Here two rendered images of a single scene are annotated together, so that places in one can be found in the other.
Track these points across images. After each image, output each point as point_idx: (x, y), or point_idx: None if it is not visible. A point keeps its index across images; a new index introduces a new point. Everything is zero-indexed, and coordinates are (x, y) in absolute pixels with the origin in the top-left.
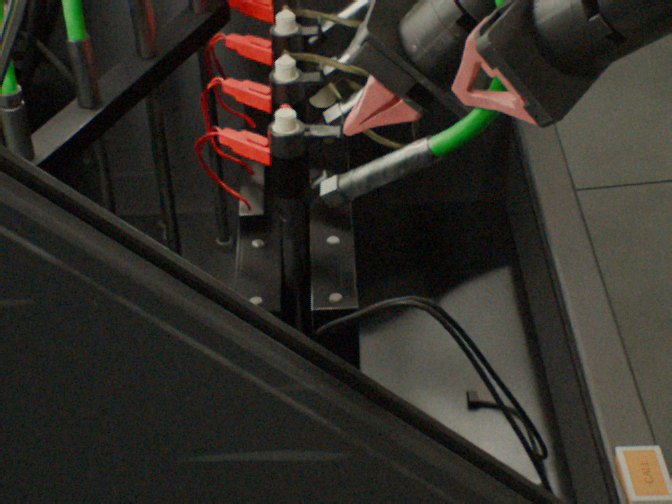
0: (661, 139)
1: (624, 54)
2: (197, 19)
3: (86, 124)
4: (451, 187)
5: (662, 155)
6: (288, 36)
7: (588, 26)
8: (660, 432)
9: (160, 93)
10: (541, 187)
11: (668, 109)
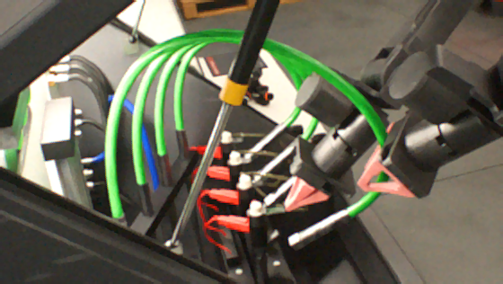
0: (357, 179)
1: (455, 159)
2: (186, 162)
3: (150, 225)
4: (307, 224)
5: (359, 187)
6: (238, 164)
7: (439, 149)
8: None
9: None
10: (363, 219)
11: (356, 164)
